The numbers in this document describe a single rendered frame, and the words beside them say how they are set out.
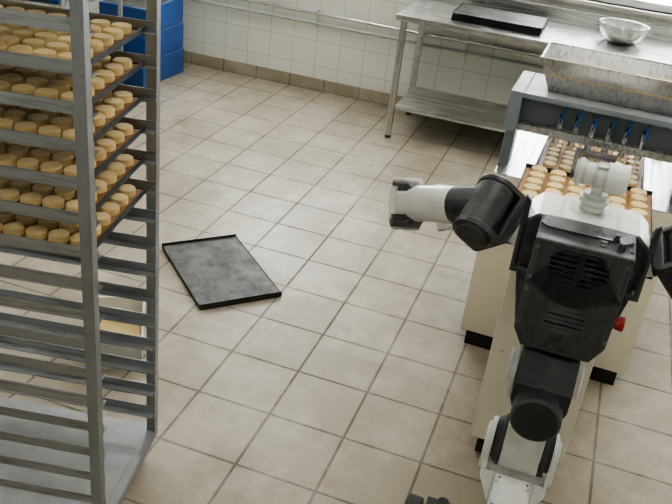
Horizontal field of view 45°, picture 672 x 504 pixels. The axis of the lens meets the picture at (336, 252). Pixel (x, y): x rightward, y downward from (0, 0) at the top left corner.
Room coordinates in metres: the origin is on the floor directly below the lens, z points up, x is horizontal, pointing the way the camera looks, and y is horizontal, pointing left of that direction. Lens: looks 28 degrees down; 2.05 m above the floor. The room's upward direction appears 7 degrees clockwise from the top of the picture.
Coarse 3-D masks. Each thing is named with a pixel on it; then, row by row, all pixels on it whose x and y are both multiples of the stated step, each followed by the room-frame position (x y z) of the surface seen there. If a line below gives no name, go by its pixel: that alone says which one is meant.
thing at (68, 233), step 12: (120, 192) 2.04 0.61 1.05; (132, 192) 2.04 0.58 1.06; (108, 204) 1.94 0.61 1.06; (120, 204) 1.97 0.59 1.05; (0, 216) 1.81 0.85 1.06; (12, 216) 1.82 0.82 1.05; (24, 216) 1.82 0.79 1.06; (108, 216) 1.87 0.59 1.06; (0, 228) 1.76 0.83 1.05; (12, 228) 1.75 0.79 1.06; (24, 228) 1.77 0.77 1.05; (36, 228) 1.76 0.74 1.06; (48, 228) 1.80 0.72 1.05; (60, 228) 1.80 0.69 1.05; (72, 228) 1.80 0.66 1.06; (96, 228) 1.80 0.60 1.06; (48, 240) 1.74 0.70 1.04; (60, 240) 1.73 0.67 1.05; (72, 240) 1.73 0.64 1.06
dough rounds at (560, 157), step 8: (560, 144) 3.27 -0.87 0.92; (576, 144) 3.30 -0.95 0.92; (584, 144) 3.32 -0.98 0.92; (544, 152) 3.21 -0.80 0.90; (552, 152) 3.17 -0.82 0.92; (560, 152) 3.20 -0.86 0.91; (568, 152) 3.19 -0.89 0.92; (608, 152) 3.26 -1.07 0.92; (616, 152) 3.26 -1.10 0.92; (544, 160) 3.10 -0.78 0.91; (552, 160) 3.08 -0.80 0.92; (560, 160) 3.14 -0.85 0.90; (568, 160) 3.10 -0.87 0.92; (592, 160) 3.18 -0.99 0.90; (616, 160) 3.17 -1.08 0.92; (624, 160) 3.23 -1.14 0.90; (632, 160) 3.19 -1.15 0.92; (552, 168) 3.02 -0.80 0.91; (560, 168) 3.01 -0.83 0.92; (568, 168) 3.01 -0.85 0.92; (632, 168) 3.10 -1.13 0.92; (640, 168) 3.16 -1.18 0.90; (632, 176) 3.01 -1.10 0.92; (640, 176) 3.07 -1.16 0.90; (632, 184) 2.93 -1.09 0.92; (640, 184) 2.98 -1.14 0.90
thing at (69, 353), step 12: (0, 336) 2.15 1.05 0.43; (12, 348) 2.12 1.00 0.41; (24, 348) 2.13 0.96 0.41; (36, 348) 2.14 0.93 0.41; (48, 348) 2.14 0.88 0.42; (60, 348) 2.13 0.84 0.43; (72, 348) 2.13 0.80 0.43; (72, 360) 2.10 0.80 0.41; (84, 360) 2.11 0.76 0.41; (108, 360) 2.12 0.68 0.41; (120, 360) 2.12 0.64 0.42; (132, 360) 2.11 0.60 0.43; (144, 360) 2.11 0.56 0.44; (144, 372) 2.08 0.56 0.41
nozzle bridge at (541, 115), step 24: (528, 72) 3.37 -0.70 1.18; (528, 96) 3.06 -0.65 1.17; (552, 96) 3.06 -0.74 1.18; (528, 120) 3.14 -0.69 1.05; (552, 120) 3.11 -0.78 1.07; (600, 120) 3.06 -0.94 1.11; (624, 120) 3.04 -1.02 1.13; (648, 120) 2.93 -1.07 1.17; (504, 144) 3.18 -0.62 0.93; (600, 144) 3.01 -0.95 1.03; (648, 144) 3.01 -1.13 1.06
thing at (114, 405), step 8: (32, 384) 2.14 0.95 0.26; (8, 392) 2.12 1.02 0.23; (16, 392) 2.12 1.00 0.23; (72, 392) 2.13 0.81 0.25; (56, 400) 2.11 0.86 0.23; (112, 400) 2.12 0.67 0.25; (120, 400) 2.12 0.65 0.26; (104, 408) 2.10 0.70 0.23; (112, 408) 2.10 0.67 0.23; (120, 408) 2.11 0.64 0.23; (128, 408) 2.11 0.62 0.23; (136, 408) 2.11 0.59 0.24; (144, 408) 2.11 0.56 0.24; (152, 408) 2.11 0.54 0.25; (144, 416) 2.08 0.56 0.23; (152, 416) 2.09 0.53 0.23
